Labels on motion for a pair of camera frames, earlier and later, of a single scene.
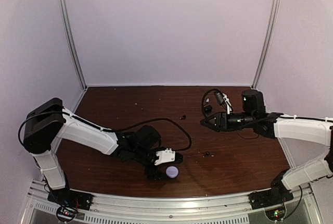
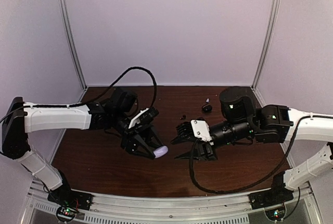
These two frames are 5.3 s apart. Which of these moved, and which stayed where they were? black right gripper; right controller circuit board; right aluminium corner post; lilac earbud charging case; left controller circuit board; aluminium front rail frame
Moved: black right gripper; lilac earbud charging case
Stayed: left controller circuit board; aluminium front rail frame; right aluminium corner post; right controller circuit board
